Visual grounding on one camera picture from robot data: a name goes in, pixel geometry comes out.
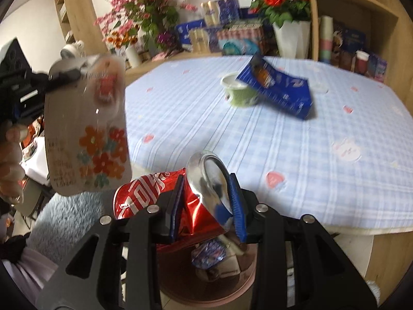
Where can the pink striped box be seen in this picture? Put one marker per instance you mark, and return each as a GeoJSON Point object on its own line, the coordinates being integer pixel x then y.
{"type": "Point", "coordinates": [240, 40]}

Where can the blue gift box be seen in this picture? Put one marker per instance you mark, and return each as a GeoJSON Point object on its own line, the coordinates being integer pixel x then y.
{"type": "Point", "coordinates": [190, 34]}

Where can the green paper cup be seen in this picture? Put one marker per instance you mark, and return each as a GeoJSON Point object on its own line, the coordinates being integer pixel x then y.
{"type": "Point", "coordinates": [240, 95]}

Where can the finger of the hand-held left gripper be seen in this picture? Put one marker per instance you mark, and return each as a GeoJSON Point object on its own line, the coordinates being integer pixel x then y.
{"type": "Point", "coordinates": [61, 75]}

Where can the person's left hand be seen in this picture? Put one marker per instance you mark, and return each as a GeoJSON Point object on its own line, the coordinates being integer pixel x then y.
{"type": "Point", "coordinates": [11, 164]}

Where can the red rose bouquet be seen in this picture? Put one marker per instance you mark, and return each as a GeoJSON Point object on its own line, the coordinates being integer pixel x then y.
{"type": "Point", "coordinates": [277, 1]}

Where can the blue carton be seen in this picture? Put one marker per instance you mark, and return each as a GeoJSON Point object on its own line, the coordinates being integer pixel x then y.
{"type": "Point", "coordinates": [284, 93]}

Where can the pink blossom bouquet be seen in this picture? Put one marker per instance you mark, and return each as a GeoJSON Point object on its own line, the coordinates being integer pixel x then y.
{"type": "Point", "coordinates": [145, 9]}

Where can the wooden sideboard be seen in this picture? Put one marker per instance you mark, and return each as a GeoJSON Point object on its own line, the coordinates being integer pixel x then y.
{"type": "Point", "coordinates": [142, 67]}

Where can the blue box with bottle picture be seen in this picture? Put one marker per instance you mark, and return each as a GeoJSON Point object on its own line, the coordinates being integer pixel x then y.
{"type": "Point", "coordinates": [222, 11]}

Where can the small blue printed box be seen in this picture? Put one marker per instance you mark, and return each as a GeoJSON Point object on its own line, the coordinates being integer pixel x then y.
{"type": "Point", "coordinates": [377, 67]}

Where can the person's pale pink clothing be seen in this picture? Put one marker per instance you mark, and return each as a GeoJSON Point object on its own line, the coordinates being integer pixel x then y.
{"type": "Point", "coordinates": [29, 264]}

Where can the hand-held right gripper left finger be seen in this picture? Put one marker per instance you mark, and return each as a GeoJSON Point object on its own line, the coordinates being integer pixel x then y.
{"type": "Point", "coordinates": [176, 208]}

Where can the dark blue box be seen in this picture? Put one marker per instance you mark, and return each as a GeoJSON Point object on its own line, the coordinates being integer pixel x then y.
{"type": "Point", "coordinates": [351, 40]}

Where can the red paper cup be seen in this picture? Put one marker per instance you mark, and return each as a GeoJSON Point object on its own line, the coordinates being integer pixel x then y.
{"type": "Point", "coordinates": [361, 63]}

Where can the purple flower bunch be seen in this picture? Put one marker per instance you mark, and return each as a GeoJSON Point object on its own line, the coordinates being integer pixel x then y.
{"type": "Point", "coordinates": [166, 40]}

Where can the clear flower-printed packet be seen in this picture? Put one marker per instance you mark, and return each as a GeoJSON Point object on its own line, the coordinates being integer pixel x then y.
{"type": "Point", "coordinates": [90, 135]}

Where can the white desk fan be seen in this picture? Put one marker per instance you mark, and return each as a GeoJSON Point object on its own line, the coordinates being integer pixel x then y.
{"type": "Point", "coordinates": [72, 50]}

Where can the crushed red soda can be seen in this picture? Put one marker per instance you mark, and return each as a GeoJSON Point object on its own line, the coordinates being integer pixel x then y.
{"type": "Point", "coordinates": [200, 219]}

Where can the blue foil bag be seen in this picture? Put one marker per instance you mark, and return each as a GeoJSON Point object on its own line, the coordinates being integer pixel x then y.
{"type": "Point", "coordinates": [208, 255]}

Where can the blue plaid tablecloth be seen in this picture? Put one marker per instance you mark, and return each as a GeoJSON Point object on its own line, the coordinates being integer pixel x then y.
{"type": "Point", "coordinates": [290, 155]}

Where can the stack of pastel cups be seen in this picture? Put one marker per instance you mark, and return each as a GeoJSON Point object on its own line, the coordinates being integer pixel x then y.
{"type": "Point", "coordinates": [326, 40]}

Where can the orange flower bunch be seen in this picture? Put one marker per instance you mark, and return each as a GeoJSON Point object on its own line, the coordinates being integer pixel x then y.
{"type": "Point", "coordinates": [116, 39]}

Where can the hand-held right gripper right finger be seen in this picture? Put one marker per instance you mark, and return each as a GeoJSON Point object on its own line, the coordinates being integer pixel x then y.
{"type": "Point", "coordinates": [237, 206]}

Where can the grey fluffy rug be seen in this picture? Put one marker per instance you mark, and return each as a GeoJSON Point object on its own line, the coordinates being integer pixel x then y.
{"type": "Point", "coordinates": [74, 219]}

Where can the white square vase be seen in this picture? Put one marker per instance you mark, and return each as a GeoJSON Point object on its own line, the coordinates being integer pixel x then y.
{"type": "Point", "coordinates": [292, 40]}

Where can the small white vase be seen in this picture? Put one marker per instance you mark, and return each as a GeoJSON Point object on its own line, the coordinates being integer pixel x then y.
{"type": "Point", "coordinates": [132, 57]}

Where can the dark red trash bin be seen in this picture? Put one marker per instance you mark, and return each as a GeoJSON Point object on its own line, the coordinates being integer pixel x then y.
{"type": "Point", "coordinates": [209, 289]}

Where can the wooden shelf unit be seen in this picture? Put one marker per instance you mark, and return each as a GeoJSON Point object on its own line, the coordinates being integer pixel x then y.
{"type": "Point", "coordinates": [380, 16]}

